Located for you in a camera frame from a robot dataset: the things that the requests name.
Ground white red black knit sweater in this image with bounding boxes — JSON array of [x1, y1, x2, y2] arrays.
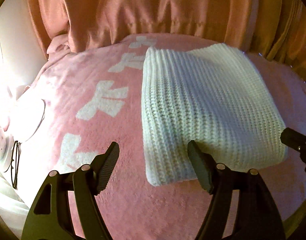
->
[[141, 43, 287, 186]]

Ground black eyeglasses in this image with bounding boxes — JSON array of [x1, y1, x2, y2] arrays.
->
[[6, 140, 21, 189]]

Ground pink blanket with white bows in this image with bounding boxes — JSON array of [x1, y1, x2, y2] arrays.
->
[[10, 34, 306, 239]]

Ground orange satin curtain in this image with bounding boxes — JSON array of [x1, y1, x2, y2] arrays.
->
[[27, 0, 306, 80]]

